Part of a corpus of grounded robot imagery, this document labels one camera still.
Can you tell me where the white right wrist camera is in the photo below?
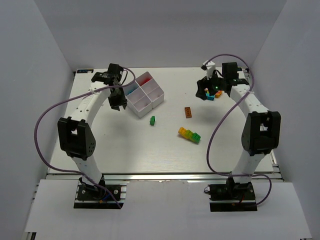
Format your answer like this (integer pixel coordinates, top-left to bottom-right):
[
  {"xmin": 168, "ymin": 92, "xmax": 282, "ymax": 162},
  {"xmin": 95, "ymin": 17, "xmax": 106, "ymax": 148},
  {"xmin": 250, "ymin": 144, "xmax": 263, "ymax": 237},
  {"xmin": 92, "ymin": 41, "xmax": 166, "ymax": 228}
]
[{"xmin": 201, "ymin": 60, "xmax": 216, "ymax": 80}]

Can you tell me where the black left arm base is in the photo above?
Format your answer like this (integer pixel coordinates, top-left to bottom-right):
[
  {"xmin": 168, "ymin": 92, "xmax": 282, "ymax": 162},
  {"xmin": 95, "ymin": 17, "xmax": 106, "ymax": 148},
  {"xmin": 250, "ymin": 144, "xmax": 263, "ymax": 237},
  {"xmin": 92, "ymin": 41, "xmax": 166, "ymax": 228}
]
[{"xmin": 73, "ymin": 182, "xmax": 126, "ymax": 210}]

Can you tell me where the cyan lego brick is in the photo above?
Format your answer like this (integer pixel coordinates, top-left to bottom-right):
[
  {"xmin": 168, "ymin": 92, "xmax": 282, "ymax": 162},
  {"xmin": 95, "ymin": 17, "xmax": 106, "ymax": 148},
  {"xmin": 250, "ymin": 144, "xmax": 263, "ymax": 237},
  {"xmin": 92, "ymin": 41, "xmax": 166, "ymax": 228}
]
[{"xmin": 205, "ymin": 91, "xmax": 215, "ymax": 101}]

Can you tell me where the yellow lego brick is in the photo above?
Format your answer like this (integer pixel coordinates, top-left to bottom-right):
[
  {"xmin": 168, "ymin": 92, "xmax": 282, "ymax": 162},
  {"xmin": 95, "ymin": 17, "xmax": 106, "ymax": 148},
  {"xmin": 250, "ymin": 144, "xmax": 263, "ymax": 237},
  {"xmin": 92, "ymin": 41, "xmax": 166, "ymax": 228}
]
[{"xmin": 178, "ymin": 127, "xmax": 187, "ymax": 138}]

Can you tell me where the white four-compartment container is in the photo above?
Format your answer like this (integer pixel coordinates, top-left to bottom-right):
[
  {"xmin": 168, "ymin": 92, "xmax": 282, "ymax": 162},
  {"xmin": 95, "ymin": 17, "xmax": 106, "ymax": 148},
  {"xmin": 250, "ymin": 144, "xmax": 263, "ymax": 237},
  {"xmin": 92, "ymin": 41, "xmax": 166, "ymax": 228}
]
[{"xmin": 123, "ymin": 71, "xmax": 165, "ymax": 118}]

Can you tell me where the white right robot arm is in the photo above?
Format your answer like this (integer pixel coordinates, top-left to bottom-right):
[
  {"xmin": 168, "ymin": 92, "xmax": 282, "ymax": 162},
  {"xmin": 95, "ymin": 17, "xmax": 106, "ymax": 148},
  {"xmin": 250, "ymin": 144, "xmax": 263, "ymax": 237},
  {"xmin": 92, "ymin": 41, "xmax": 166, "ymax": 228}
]
[{"xmin": 195, "ymin": 61, "xmax": 281, "ymax": 185}]

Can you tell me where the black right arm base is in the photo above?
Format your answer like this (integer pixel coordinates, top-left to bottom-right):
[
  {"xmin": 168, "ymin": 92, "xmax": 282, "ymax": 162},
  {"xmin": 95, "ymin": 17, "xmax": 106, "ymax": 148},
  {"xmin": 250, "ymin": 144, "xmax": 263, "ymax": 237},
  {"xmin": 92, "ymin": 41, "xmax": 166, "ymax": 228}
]
[{"xmin": 204, "ymin": 182, "xmax": 258, "ymax": 212}]

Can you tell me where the brown lego tile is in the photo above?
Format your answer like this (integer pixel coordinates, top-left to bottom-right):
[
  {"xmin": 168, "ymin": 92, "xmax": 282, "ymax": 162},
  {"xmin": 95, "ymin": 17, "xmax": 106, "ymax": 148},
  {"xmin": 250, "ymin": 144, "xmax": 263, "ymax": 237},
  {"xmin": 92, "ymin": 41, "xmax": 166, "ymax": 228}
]
[{"xmin": 184, "ymin": 107, "xmax": 192, "ymax": 119}]

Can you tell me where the dark green lego piece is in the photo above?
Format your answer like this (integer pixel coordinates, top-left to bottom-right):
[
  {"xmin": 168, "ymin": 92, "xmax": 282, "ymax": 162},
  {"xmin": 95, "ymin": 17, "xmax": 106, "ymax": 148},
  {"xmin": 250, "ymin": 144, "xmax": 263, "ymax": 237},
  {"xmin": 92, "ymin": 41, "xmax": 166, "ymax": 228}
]
[{"xmin": 149, "ymin": 115, "xmax": 156, "ymax": 126}]

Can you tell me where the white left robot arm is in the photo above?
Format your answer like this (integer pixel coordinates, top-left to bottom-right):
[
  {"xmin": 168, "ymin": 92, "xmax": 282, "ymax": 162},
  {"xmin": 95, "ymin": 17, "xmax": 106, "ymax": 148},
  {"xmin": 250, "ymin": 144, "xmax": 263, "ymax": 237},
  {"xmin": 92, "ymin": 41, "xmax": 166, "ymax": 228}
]
[{"xmin": 57, "ymin": 63, "xmax": 128, "ymax": 186}]

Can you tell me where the blue label left corner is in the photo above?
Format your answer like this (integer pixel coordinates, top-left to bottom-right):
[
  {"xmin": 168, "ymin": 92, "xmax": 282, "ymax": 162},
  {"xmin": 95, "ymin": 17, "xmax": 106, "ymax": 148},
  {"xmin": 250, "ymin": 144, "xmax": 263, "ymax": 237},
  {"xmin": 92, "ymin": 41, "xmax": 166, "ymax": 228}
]
[{"xmin": 76, "ymin": 69, "xmax": 94, "ymax": 74}]

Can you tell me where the yellow orange lego piece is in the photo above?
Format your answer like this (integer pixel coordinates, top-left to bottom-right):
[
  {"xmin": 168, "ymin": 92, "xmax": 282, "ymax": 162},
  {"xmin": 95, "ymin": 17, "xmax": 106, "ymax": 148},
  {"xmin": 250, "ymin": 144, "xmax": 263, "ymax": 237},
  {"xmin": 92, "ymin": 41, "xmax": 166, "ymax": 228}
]
[{"xmin": 214, "ymin": 90, "xmax": 223, "ymax": 98}]

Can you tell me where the light green lego brick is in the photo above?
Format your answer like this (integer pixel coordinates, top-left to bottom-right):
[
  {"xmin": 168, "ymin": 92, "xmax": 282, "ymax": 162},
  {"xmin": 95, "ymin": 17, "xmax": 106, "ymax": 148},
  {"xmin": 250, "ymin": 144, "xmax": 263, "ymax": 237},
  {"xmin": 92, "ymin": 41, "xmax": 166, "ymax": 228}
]
[{"xmin": 185, "ymin": 129, "xmax": 194, "ymax": 140}]

